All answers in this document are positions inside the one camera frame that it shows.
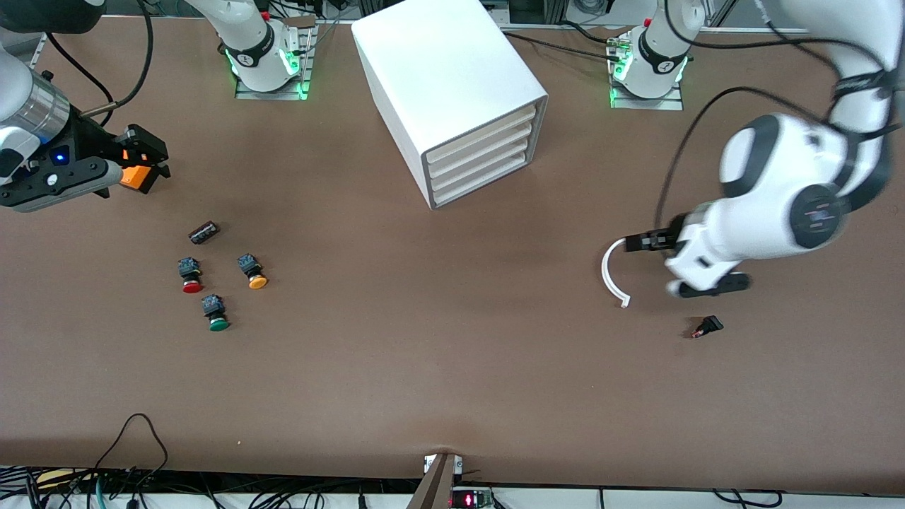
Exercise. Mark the red LED display module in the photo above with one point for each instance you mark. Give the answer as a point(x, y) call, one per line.
point(470, 500)

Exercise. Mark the white drawer cabinet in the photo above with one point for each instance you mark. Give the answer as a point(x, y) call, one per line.
point(438, 71)

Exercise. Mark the small black contact block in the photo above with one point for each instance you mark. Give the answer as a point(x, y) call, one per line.
point(203, 232)

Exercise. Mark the white semicircular plastic arc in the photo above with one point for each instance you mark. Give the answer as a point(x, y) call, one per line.
point(606, 279)

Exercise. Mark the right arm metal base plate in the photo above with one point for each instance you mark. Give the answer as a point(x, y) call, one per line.
point(244, 92)

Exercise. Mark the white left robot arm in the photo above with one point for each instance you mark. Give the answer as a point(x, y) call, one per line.
point(785, 191)

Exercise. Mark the brown angled post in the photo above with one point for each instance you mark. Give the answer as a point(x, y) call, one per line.
point(437, 484)

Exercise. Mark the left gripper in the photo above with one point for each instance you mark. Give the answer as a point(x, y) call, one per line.
point(659, 240)

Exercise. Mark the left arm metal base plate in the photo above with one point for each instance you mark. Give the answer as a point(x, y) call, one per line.
point(672, 104)

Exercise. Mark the red mushroom push button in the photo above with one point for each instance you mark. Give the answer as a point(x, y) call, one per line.
point(191, 279)

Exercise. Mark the orange button enclosure box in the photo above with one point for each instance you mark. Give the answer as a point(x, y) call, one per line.
point(134, 177)

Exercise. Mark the yellow push button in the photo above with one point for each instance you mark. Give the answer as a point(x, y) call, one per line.
point(253, 274)

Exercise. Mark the white plastic drawer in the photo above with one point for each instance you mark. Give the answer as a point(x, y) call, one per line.
point(481, 182)
point(481, 169)
point(481, 155)
point(481, 139)

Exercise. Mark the black square push switch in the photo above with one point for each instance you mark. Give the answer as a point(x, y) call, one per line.
point(709, 325)

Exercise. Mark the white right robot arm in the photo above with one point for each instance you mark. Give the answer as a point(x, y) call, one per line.
point(247, 42)

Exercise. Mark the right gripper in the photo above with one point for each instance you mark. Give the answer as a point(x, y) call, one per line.
point(90, 142)

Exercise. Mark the green push button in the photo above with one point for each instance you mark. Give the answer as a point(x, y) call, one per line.
point(215, 314)

